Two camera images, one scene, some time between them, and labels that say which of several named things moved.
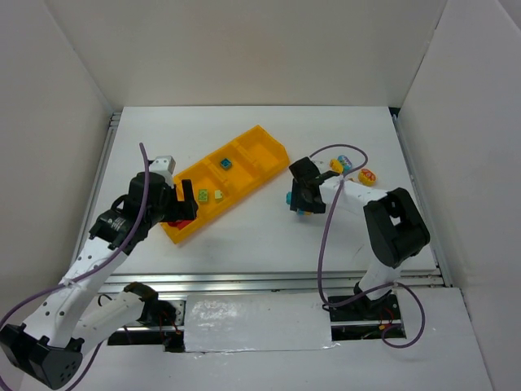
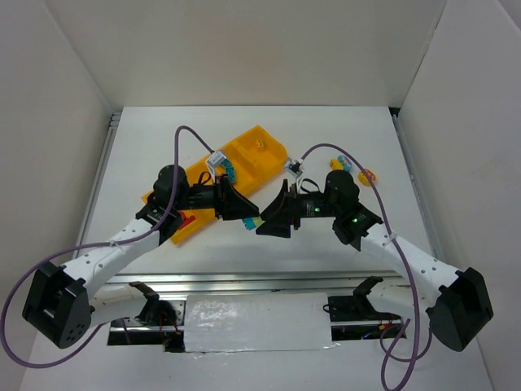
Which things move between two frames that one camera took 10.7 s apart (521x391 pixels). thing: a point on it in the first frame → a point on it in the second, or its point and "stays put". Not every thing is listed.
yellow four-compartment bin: [221, 179] stays put
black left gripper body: [179, 204] → [222, 197]
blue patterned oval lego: [345, 161] stays put
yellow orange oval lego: [366, 177] stays put
